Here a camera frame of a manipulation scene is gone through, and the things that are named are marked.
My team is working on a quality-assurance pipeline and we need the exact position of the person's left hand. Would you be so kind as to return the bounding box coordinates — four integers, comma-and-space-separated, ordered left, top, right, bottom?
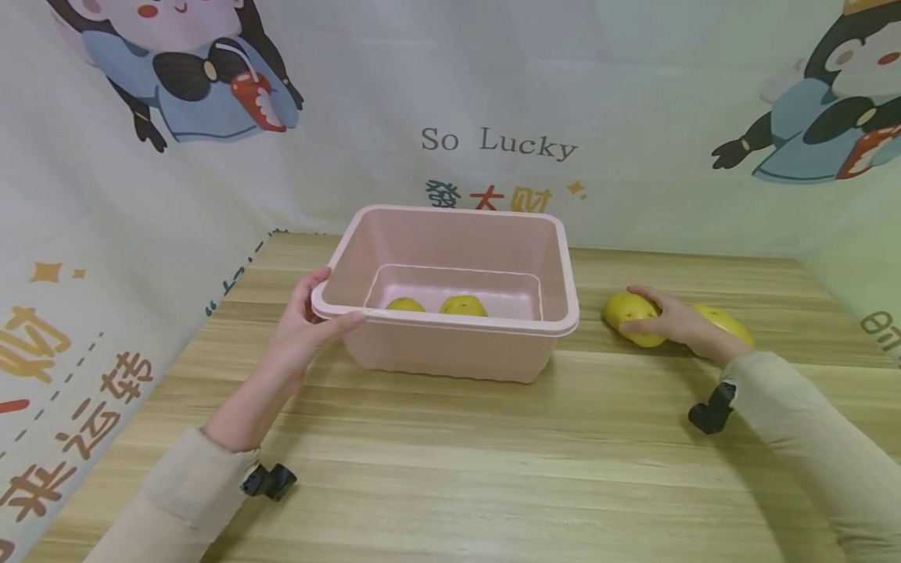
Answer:
257, 267, 367, 392

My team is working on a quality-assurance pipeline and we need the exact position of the pink plastic basin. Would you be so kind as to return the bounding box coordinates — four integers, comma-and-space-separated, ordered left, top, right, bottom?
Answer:
310, 205, 580, 385

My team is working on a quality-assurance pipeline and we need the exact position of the black wrist band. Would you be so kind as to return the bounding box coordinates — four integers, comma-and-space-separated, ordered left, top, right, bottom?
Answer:
687, 380, 738, 436
239, 463, 298, 503

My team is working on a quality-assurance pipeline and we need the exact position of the person's left forearm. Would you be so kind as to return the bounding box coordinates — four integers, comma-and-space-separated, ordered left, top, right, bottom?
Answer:
83, 369, 308, 563

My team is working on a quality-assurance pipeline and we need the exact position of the person's right hand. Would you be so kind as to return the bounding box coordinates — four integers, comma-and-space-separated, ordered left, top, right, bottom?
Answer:
619, 285, 755, 368

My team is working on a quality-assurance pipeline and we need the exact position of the person's right forearm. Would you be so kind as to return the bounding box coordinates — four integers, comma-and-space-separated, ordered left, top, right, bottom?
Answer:
723, 350, 901, 563

